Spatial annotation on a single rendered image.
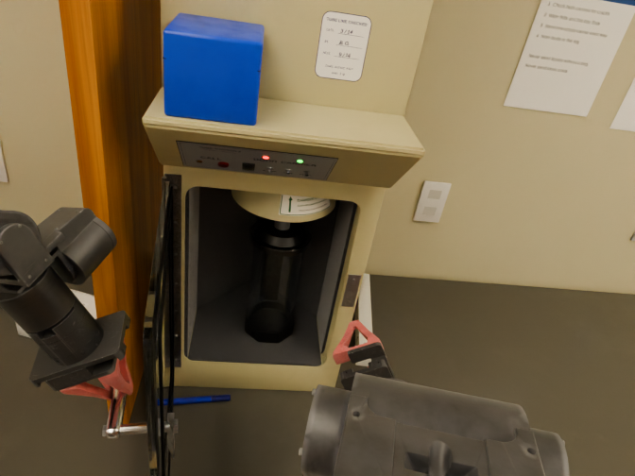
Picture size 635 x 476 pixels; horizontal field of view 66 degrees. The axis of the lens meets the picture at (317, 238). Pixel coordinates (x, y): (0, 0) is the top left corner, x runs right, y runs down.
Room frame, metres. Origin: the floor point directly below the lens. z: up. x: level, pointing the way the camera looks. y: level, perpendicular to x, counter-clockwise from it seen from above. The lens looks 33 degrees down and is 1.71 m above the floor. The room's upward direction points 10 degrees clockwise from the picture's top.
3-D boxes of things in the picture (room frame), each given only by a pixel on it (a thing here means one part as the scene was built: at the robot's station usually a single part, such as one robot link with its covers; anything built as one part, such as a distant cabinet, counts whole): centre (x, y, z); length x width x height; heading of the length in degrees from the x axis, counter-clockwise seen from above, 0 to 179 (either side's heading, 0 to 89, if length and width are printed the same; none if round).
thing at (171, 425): (0.35, 0.13, 1.18); 0.02 x 0.02 x 0.06; 16
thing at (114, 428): (0.37, 0.18, 1.20); 0.10 x 0.05 x 0.03; 16
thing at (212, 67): (0.56, 0.15, 1.56); 0.10 x 0.10 x 0.09; 10
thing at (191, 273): (0.76, 0.09, 1.19); 0.26 x 0.24 x 0.35; 100
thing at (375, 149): (0.58, 0.06, 1.46); 0.32 x 0.11 x 0.10; 100
